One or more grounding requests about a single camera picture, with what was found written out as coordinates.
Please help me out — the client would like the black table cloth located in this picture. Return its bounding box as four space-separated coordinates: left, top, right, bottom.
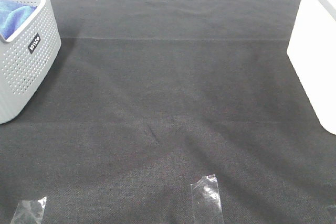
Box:
1 0 335 223

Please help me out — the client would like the grey perforated plastic basket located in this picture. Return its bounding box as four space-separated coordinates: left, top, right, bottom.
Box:
1 0 61 123

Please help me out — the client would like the clear tape strip centre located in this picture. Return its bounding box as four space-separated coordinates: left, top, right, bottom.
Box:
191 174 223 224

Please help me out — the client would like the blue microfibre towel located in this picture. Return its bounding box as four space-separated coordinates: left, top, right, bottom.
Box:
1 0 36 39

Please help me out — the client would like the white plastic basket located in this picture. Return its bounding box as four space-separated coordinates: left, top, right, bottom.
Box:
287 0 335 134

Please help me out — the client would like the clear tape strip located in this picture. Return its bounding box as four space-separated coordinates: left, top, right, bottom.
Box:
10 197 47 224
191 174 223 224

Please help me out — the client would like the clear tape strip left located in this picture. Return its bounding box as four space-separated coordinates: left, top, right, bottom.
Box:
10 197 47 224

